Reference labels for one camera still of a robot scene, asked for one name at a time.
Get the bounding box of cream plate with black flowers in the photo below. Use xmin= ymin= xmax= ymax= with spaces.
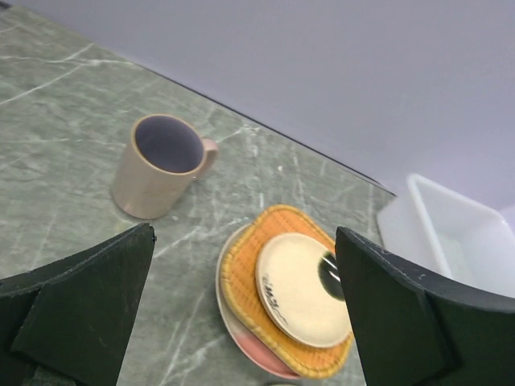
xmin=255 ymin=232 xmax=352 ymax=348

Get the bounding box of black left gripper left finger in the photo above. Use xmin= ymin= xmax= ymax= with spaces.
xmin=1 ymin=223 xmax=157 ymax=385

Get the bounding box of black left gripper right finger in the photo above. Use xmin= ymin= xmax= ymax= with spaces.
xmin=335 ymin=227 xmax=514 ymax=385

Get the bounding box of woven orange bamboo tray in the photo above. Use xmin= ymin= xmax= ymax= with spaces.
xmin=220 ymin=204 xmax=353 ymax=379

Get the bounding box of white plastic bin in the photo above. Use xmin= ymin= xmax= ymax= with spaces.
xmin=377 ymin=174 xmax=514 ymax=298

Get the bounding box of pink and cream plate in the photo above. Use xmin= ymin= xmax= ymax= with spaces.
xmin=215 ymin=224 xmax=301 ymax=380

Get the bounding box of beige ceramic mug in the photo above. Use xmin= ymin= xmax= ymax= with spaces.
xmin=110 ymin=114 xmax=219 ymax=220

